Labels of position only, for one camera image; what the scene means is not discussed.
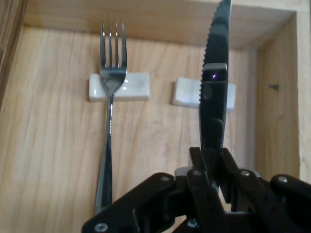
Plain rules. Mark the silver table knife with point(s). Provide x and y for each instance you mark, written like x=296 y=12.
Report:
x=216 y=48

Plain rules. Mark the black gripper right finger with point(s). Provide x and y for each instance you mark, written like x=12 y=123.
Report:
x=267 y=206

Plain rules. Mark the silver fork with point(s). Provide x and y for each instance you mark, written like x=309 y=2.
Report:
x=113 y=77

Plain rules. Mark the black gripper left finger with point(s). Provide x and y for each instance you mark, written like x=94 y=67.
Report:
x=136 y=201

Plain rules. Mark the light wooden drawer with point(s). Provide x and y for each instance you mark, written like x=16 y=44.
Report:
x=60 y=133

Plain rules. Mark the small white cutlery rest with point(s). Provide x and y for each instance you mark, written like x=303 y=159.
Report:
x=137 y=85
x=185 y=94

